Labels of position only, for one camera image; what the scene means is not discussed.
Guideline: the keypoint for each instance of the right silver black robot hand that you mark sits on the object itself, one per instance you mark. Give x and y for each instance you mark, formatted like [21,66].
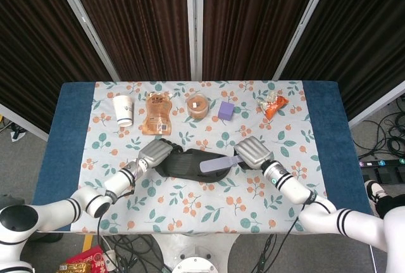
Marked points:
[254,152]

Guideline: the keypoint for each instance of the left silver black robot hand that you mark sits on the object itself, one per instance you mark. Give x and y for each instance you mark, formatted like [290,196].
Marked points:
[155,154]

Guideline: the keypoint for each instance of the black slipper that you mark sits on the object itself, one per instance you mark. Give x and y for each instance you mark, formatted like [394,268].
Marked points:
[183,167]

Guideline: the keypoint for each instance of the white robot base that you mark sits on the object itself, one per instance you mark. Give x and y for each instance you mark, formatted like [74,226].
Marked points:
[196,251]

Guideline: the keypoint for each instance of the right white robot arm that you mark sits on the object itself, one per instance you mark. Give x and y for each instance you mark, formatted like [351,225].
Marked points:
[322,214]

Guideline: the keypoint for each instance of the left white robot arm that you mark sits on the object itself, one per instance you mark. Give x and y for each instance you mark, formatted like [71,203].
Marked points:
[85,198]

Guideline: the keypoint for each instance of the brown drink pouch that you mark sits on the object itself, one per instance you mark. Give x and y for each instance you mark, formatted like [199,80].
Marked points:
[157,114]

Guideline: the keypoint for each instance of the orange snack bag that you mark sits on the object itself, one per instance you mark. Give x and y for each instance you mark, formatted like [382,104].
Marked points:
[273,106]

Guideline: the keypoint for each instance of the purple cube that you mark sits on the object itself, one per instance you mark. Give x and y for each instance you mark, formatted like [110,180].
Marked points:
[226,111]

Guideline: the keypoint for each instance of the white paper cup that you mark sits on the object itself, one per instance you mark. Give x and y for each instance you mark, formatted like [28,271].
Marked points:
[123,110]

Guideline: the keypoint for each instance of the floral tablecloth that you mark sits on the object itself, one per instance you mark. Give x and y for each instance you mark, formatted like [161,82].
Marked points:
[202,209]

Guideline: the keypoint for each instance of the blue table cover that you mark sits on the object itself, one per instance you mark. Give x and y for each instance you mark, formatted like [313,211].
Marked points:
[66,133]

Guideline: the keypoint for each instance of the white power adapter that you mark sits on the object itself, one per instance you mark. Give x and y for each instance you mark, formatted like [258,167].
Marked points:
[109,258]

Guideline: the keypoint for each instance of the red snack package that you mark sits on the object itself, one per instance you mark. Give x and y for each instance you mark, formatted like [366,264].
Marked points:
[88,255]

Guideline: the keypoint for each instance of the white black sneaker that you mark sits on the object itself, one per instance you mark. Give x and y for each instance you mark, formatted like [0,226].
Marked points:
[373,190]

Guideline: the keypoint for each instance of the dark brown partition panel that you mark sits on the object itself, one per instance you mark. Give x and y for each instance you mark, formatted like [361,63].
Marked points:
[357,38]
[250,22]
[136,22]
[38,48]

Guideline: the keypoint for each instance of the gold snack package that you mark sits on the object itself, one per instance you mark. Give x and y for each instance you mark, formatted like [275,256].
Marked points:
[74,267]

